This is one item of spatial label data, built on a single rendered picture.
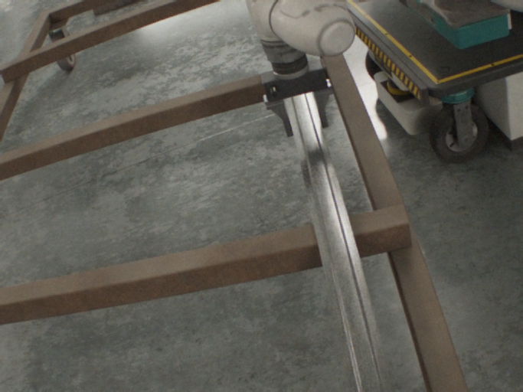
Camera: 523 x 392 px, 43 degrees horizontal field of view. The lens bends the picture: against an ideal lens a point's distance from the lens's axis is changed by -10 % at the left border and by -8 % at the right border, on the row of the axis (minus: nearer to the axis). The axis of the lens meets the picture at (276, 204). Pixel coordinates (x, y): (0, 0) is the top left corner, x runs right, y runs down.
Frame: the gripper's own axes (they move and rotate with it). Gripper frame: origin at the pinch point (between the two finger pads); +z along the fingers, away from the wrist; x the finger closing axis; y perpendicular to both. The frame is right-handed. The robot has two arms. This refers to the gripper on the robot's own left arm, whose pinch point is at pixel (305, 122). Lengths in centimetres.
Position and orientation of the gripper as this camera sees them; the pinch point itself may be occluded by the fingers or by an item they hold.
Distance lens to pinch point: 157.8
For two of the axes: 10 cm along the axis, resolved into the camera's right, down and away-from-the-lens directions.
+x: 9.7, -2.5, -0.7
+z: 2.3, 7.5, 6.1
